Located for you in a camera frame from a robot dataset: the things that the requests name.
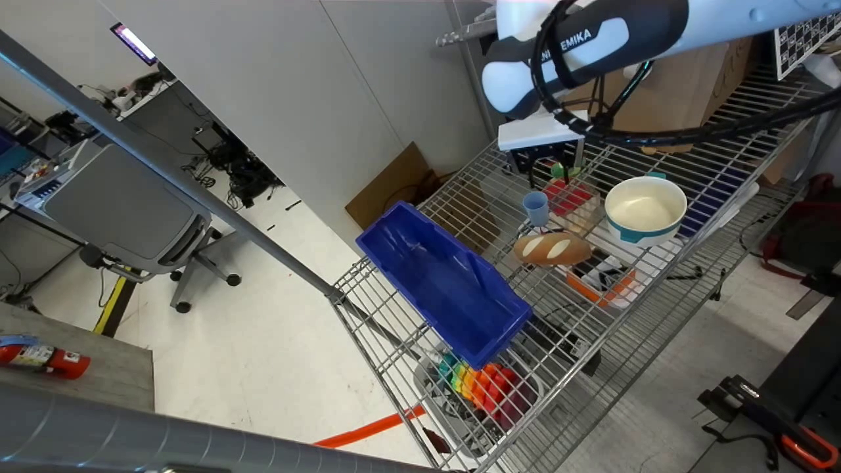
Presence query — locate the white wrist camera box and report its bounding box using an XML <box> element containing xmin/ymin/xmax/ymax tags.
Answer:
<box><xmin>498</xmin><ymin>109</ymin><xmax>591</xmax><ymax>153</ymax></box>

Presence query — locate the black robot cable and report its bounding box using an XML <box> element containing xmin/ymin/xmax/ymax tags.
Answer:
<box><xmin>528</xmin><ymin>0</ymin><xmax>841</xmax><ymax>149</ymax></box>

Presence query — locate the open flat cardboard box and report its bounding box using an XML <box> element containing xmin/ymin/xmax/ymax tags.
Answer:
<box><xmin>342</xmin><ymin>143</ymin><xmax>442</xmax><ymax>231</ymax></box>

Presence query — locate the white mesh basket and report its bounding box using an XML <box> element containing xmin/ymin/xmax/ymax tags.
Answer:
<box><xmin>774</xmin><ymin>11</ymin><xmax>841</xmax><ymax>85</ymax></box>

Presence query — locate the brown bread loaf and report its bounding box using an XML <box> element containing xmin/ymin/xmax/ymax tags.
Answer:
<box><xmin>510</xmin><ymin>230</ymin><xmax>598</xmax><ymax>270</ymax></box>

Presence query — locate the orange white box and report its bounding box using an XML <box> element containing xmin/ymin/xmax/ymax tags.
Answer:
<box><xmin>564</xmin><ymin>247</ymin><xmax>648</xmax><ymax>310</ymax></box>

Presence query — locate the metal wire shelf cart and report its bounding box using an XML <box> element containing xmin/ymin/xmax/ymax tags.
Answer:
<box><xmin>0</xmin><ymin>28</ymin><xmax>841</xmax><ymax>473</ymax></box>

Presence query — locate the yellow black floor strip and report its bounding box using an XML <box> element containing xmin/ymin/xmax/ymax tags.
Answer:
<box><xmin>92</xmin><ymin>273</ymin><xmax>141</xmax><ymax>339</ymax></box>

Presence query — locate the rainbow stacking ring toy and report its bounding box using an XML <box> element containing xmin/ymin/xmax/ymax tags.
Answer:
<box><xmin>434</xmin><ymin>353</ymin><xmax>536</xmax><ymax>431</ymax></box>

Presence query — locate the dark red black backpack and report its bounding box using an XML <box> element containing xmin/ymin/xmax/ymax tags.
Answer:
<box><xmin>760</xmin><ymin>169</ymin><xmax>841</xmax><ymax>297</ymax></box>

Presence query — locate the white bowl teal rim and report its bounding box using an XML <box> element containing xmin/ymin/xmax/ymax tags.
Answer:
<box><xmin>603</xmin><ymin>174</ymin><xmax>691</xmax><ymax>247</ymax></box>

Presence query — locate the light blue cup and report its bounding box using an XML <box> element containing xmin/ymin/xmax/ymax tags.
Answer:
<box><xmin>520</xmin><ymin>189</ymin><xmax>552</xmax><ymax>230</ymax></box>

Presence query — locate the orange black clamp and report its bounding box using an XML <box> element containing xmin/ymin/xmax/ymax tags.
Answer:
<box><xmin>698</xmin><ymin>374</ymin><xmax>841</xmax><ymax>473</ymax></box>

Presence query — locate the brown cardboard sheet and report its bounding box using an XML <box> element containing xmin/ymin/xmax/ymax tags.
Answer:
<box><xmin>436</xmin><ymin>174</ymin><xmax>528</xmax><ymax>257</ymax></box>

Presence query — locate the red block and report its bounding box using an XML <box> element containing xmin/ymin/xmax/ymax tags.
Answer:
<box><xmin>544</xmin><ymin>178</ymin><xmax>601</xmax><ymax>222</ymax></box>

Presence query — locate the purple glowing light strip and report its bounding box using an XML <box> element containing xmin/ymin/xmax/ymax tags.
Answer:
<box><xmin>110</xmin><ymin>22</ymin><xmax>160</xmax><ymax>69</ymax></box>

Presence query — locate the red fire extinguisher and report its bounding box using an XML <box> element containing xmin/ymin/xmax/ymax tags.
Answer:
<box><xmin>0</xmin><ymin>337</ymin><xmax>95</xmax><ymax>381</ymax></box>

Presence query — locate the large brown cardboard box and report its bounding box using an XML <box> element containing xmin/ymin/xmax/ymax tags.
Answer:
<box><xmin>603</xmin><ymin>38</ymin><xmax>760</xmax><ymax>136</ymax></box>

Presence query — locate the blue plastic bin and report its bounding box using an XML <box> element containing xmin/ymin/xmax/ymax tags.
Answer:
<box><xmin>355</xmin><ymin>203</ymin><xmax>536</xmax><ymax>371</ymax></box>

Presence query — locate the grey office chair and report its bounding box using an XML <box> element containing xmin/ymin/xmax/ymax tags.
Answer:
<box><xmin>37</xmin><ymin>143</ymin><xmax>244</xmax><ymax>316</ymax></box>

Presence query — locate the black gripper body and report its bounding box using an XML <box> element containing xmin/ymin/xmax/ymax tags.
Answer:
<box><xmin>509</xmin><ymin>139</ymin><xmax>589</xmax><ymax>174</ymax></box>

